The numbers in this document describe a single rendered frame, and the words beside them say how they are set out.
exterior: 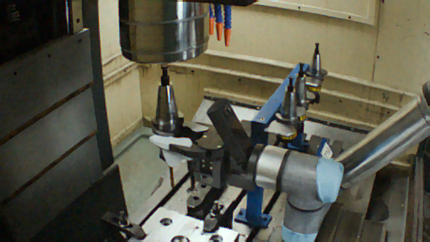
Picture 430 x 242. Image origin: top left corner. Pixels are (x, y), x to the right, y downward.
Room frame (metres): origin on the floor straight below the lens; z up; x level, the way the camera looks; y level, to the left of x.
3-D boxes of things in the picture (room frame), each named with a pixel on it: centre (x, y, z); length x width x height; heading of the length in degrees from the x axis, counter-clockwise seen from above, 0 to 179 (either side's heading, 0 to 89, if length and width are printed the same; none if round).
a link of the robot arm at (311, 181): (0.55, -0.17, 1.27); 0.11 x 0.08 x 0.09; 64
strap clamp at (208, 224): (0.77, -0.01, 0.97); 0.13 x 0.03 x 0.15; 154
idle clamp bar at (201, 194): (0.97, 0.02, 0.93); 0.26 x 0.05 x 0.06; 159
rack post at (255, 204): (0.86, -0.11, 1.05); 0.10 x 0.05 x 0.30; 64
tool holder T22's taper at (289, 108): (0.88, -0.18, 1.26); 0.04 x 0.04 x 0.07
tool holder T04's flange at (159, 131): (0.67, 0.09, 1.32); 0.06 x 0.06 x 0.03
